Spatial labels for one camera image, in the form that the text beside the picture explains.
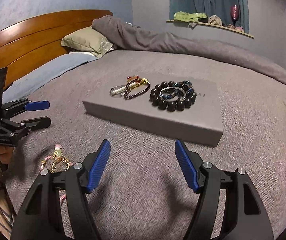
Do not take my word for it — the grey flat box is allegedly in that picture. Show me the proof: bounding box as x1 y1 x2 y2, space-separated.
83 73 223 147

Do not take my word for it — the wooden window sill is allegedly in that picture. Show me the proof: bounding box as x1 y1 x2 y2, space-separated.
166 19 255 40

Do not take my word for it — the blue bead bracelet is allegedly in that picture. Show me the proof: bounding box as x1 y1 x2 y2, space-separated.
161 80 195 102

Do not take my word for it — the thin silver ring bangle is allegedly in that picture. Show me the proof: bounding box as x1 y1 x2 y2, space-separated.
159 86 186 101

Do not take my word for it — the olive green pillow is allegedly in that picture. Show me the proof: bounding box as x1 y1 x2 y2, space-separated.
61 27 116 58

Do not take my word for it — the beige cloth on sill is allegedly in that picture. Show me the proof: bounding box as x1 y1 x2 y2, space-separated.
208 15 223 26

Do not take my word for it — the green cloth on sill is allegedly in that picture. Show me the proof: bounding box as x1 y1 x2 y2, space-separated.
173 11 209 28

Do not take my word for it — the light blue pillow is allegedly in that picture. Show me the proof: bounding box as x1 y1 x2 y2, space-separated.
2 52 99 103

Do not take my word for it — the large black bead bracelet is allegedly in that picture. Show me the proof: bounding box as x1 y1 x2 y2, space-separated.
149 80 198 112

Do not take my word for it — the small dark bead bracelet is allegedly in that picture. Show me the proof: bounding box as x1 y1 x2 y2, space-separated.
123 77 151 100

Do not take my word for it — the grey duvet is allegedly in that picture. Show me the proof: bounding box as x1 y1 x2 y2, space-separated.
91 15 286 85

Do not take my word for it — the pink tassel cord bracelet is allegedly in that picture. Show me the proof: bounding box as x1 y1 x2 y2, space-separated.
40 143 74 205

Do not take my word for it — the wooden headboard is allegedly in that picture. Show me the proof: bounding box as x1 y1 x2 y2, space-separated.
0 9 113 86

